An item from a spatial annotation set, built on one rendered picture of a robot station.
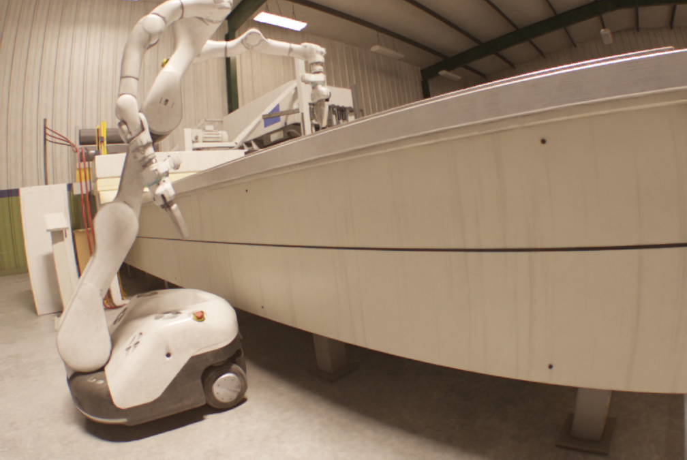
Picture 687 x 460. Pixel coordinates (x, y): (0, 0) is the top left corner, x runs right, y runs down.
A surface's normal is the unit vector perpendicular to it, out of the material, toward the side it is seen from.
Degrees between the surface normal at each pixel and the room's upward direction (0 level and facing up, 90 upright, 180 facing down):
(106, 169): 90
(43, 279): 90
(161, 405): 90
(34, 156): 90
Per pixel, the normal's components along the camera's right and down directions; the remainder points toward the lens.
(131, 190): 0.64, -0.06
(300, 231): -0.70, 0.10
